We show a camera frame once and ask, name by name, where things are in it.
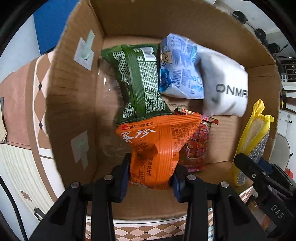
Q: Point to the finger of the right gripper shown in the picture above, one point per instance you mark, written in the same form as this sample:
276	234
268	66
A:
253	171
275	172

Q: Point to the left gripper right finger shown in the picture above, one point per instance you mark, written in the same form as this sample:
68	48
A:
232	220

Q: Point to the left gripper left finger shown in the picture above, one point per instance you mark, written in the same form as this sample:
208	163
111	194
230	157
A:
66	219

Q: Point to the yellow silver scrubbing sponge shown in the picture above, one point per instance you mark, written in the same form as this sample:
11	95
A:
255	134

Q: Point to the orange snack bag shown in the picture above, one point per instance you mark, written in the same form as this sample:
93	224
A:
156	143

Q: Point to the grey round chair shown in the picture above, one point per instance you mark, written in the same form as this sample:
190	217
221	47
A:
281	152

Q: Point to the red snack bag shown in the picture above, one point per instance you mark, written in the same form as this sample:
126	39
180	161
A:
193	153

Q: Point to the white ONMAX pouch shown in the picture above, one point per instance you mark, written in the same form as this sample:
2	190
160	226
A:
225	84

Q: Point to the barbell on rack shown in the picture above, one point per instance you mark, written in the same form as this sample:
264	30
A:
259	33

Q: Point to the blue white snack bag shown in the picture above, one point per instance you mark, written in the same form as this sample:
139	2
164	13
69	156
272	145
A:
179	71

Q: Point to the checkered printed tablecloth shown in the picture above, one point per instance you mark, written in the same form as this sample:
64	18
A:
29	160

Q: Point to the green snack bag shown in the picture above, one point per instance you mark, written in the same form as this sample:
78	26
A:
136	71

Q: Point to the blue folded mat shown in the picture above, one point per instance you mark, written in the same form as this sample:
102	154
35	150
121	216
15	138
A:
50	20

